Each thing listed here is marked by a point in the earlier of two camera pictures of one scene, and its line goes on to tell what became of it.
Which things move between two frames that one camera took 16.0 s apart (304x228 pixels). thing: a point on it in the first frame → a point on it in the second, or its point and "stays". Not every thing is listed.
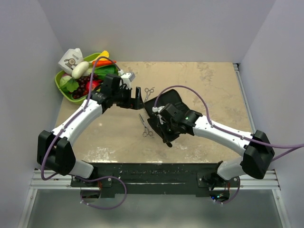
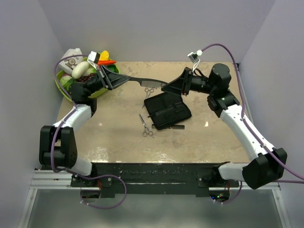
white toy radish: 80,70 stays
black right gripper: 162,124 → 181,85
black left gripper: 132,103 → 110,79
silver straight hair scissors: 148,92 stays
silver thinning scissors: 146,132 stays
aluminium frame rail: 57,182 stays
